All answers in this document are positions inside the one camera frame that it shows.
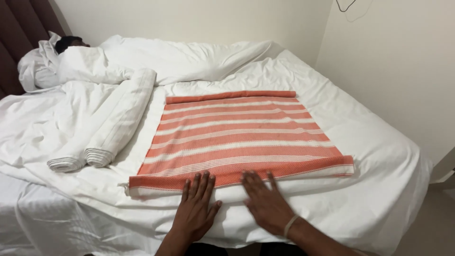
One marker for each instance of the person's right hand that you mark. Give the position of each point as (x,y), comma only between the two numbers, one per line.
(268,209)

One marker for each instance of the person's left hand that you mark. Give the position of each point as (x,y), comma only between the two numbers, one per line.
(195,213)

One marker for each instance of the orange white striped towel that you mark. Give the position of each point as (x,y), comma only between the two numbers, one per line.
(234,135)

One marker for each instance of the pale wristband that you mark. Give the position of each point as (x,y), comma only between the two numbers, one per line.
(290,225)

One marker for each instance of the person's dark trousers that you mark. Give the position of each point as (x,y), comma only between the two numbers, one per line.
(245,250)

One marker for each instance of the bed with white sheet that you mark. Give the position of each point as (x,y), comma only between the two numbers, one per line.
(366,149)

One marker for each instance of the rolled white towel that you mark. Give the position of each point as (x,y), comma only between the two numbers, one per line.
(81,145)
(121,117)

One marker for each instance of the white duvet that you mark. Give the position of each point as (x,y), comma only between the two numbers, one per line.
(170,60)

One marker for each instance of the white pillow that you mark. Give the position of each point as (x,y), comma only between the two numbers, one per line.
(37,71)

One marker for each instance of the dark padded headboard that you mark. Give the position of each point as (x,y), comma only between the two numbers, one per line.
(17,32)

